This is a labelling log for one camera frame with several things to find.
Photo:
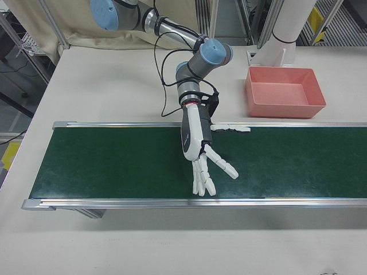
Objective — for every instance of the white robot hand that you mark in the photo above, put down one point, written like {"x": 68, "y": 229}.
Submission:
{"x": 190, "y": 134}

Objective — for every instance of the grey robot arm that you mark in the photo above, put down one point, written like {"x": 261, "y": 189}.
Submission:
{"x": 212, "y": 54}

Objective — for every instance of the pink plastic box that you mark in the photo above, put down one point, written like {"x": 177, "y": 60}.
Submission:
{"x": 284, "y": 94}

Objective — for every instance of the green conveyor belt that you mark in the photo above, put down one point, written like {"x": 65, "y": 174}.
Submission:
{"x": 114, "y": 160}

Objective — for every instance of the white stand base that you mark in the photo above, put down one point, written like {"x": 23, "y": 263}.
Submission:
{"x": 276, "y": 55}

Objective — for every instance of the white cylinder pole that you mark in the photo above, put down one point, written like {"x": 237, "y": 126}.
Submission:
{"x": 289, "y": 20}

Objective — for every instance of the beige cloth curtain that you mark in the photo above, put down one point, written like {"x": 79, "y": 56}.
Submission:
{"x": 80, "y": 17}

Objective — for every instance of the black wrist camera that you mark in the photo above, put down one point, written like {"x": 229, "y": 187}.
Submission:
{"x": 213, "y": 100}

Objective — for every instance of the aluminium frame post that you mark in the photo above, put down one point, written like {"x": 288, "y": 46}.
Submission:
{"x": 57, "y": 28}

